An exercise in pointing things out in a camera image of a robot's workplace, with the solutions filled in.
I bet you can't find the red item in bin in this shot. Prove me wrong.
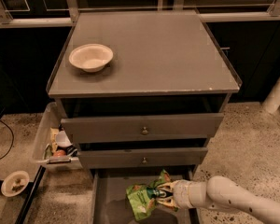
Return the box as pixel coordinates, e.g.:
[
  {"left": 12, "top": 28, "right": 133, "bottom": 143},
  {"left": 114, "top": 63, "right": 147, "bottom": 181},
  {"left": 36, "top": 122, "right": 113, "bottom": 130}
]
[{"left": 53, "top": 149, "right": 66, "bottom": 157}]

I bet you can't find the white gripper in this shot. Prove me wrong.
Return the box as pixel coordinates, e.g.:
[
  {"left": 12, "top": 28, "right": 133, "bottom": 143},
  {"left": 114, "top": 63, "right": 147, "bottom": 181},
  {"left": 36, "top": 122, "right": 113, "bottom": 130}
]
[{"left": 157, "top": 180, "right": 193, "bottom": 210}]

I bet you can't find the green rice chip bag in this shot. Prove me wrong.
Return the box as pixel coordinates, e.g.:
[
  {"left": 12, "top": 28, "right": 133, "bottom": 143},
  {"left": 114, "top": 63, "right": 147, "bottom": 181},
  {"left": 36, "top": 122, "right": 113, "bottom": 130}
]
[{"left": 126, "top": 170, "right": 173, "bottom": 221}]

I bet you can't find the metal railing frame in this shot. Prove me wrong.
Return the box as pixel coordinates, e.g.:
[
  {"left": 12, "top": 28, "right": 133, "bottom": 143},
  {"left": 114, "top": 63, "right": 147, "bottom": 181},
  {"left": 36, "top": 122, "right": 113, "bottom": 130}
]
[{"left": 0, "top": 0, "right": 280, "bottom": 27}]

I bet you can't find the white bowl on floor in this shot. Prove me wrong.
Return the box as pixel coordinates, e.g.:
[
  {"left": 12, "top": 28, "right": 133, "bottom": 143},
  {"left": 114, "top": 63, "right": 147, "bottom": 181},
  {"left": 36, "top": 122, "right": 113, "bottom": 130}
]
[{"left": 1, "top": 171, "right": 30, "bottom": 197}]

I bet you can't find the white cup in bin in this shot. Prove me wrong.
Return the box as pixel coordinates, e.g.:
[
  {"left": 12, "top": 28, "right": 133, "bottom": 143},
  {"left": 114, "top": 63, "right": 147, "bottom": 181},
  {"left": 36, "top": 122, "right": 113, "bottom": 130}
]
[{"left": 55, "top": 131, "right": 72, "bottom": 147}]

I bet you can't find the grey middle drawer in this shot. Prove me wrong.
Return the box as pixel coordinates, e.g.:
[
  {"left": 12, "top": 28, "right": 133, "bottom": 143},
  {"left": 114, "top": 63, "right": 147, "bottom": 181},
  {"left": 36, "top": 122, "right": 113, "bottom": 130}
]
[{"left": 78, "top": 147, "right": 208, "bottom": 169}]

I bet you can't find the black cable on floor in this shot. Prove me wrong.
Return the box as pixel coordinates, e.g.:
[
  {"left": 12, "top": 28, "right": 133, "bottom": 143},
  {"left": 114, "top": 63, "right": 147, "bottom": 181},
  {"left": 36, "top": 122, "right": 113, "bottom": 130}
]
[{"left": 0, "top": 115, "right": 15, "bottom": 165}]

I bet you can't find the grey drawer cabinet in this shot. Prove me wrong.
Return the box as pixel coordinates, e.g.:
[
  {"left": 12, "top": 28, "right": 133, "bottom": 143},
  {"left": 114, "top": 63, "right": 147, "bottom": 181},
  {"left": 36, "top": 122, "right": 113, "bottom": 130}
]
[{"left": 46, "top": 10, "right": 243, "bottom": 224}]

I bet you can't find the white pipe leg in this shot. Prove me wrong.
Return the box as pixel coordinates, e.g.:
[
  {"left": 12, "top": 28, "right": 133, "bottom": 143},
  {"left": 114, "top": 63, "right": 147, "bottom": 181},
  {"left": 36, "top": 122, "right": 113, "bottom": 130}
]
[{"left": 262, "top": 78, "right": 280, "bottom": 114}]

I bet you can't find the grey top drawer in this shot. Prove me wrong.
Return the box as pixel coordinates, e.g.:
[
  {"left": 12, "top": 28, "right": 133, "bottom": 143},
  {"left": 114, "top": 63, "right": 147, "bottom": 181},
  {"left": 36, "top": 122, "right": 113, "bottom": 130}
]
[{"left": 61, "top": 113, "right": 223, "bottom": 144}]

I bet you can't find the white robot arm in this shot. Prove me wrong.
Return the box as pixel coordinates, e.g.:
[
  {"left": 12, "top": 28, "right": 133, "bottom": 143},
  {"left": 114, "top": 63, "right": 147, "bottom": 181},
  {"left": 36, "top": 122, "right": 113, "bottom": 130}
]
[{"left": 156, "top": 176, "right": 280, "bottom": 224}]

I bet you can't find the grey drawer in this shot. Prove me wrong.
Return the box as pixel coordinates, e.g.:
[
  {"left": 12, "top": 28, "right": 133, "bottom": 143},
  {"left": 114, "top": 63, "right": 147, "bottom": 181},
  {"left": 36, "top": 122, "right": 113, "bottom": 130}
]
[
  {"left": 61, "top": 113, "right": 223, "bottom": 144},
  {"left": 78, "top": 147, "right": 208, "bottom": 169},
  {"left": 91, "top": 167, "right": 202, "bottom": 224}
]

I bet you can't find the clear plastic storage bin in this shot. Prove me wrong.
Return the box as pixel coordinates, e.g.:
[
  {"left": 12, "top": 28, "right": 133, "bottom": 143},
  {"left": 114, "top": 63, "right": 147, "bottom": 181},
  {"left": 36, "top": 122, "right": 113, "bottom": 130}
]
[{"left": 31, "top": 102, "right": 82, "bottom": 172}]

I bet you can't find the white bowl on counter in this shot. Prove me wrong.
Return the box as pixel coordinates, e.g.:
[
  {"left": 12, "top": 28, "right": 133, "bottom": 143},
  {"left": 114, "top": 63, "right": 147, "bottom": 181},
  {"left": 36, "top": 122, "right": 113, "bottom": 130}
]
[{"left": 69, "top": 44, "right": 113, "bottom": 73}]

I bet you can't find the grey bottom drawer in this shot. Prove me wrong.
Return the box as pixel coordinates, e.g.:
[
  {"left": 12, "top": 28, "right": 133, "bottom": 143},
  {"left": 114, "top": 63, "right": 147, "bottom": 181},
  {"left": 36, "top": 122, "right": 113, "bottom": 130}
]
[{"left": 91, "top": 167, "right": 202, "bottom": 224}]

